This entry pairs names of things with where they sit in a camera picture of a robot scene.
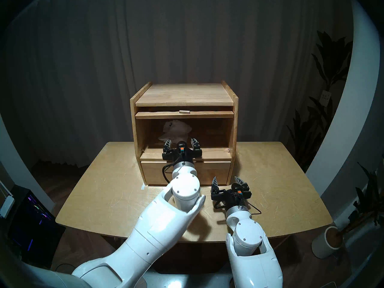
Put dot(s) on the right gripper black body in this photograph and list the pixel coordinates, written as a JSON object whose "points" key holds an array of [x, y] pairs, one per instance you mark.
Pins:
{"points": [[226, 200]]}

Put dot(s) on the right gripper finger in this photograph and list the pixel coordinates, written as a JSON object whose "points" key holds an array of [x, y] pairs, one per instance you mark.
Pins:
{"points": [[215, 187], [241, 184]]}

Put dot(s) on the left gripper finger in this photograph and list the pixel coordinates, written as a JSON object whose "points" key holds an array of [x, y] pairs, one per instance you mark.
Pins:
{"points": [[196, 145], [167, 147]]}

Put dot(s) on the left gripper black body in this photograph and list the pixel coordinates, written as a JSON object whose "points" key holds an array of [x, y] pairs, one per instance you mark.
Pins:
{"points": [[183, 157]]}

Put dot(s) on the white sock bundle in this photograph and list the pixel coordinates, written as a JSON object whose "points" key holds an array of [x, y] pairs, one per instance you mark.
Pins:
{"points": [[177, 128]]}

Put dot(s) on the wooden door with ribbed glass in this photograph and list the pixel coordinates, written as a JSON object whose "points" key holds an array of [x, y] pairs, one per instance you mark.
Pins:
{"points": [[156, 115]]}

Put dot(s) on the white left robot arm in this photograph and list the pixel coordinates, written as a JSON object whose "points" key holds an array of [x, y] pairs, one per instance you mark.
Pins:
{"points": [[156, 230]]}

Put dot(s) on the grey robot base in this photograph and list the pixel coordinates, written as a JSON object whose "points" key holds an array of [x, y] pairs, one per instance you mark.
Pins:
{"points": [[180, 280]]}

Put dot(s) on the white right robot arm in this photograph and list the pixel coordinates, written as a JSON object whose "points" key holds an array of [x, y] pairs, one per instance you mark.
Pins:
{"points": [[252, 254]]}

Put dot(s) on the wooden cabinet drawer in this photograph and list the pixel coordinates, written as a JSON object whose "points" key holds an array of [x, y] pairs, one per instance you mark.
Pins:
{"points": [[153, 172]]}

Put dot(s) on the wooden cabinet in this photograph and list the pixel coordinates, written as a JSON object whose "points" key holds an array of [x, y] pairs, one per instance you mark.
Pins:
{"points": [[183, 95]]}

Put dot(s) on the white round plant pot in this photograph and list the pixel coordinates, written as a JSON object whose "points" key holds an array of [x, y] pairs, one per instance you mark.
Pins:
{"points": [[321, 245]]}

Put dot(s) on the grey pleated curtain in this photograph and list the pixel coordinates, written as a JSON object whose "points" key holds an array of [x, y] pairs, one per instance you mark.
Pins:
{"points": [[90, 65]]}

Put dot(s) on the tall dark leafy plant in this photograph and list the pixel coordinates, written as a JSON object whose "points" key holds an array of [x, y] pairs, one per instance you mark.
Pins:
{"points": [[330, 62]]}

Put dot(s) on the black computer tower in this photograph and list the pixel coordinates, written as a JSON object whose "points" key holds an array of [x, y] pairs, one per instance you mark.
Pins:
{"points": [[33, 227]]}

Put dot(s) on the white router box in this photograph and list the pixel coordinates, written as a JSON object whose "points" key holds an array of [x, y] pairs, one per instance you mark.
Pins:
{"points": [[6, 206]]}

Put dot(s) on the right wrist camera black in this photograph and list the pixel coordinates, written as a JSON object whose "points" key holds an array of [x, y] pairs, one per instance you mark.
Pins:
{"points": [[241, 190]]}

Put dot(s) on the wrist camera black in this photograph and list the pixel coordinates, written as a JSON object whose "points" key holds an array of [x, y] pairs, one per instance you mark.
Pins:
{"points": [[241, 190], [181, 147]]}

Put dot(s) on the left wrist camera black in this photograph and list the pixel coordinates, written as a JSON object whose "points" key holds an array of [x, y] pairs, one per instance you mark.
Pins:
{"points": [[181, 147]]}

